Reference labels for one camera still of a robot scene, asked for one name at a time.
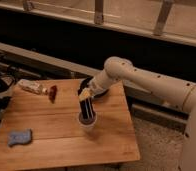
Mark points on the clear plastic bottle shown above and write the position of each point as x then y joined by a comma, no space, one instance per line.
32,86

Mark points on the blue sponge cloth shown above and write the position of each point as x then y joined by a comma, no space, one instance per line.
19,137

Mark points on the dark red brush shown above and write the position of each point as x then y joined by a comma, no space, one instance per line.
52,93

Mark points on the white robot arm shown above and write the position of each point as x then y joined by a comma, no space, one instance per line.
177,92

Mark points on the white ceramic cup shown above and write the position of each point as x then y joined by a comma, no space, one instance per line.
87,125

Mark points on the wooden table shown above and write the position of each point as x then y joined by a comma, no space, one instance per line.
57,137

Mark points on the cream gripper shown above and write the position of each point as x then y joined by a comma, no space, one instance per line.
86,94

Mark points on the black round bowl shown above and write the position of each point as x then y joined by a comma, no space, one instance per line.
84,84

